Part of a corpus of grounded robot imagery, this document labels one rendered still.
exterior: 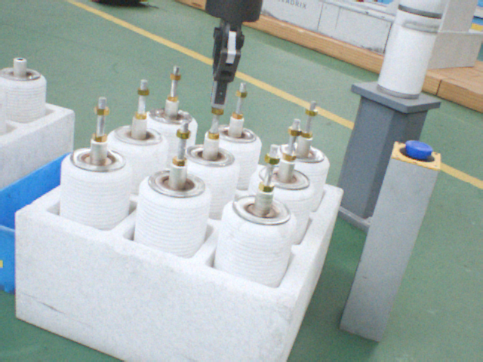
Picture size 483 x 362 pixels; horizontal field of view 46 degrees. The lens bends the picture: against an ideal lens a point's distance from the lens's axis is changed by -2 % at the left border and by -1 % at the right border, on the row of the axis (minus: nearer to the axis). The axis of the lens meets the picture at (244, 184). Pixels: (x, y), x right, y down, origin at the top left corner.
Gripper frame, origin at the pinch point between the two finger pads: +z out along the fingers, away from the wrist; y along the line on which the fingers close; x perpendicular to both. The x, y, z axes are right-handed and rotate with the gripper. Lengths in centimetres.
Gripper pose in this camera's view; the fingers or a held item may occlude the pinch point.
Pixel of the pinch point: (219, 93)
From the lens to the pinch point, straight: 83.1
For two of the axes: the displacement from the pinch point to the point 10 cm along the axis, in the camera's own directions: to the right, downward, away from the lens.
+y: -1.2, -4.4, 8.9
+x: -9.8, -1.0, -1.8
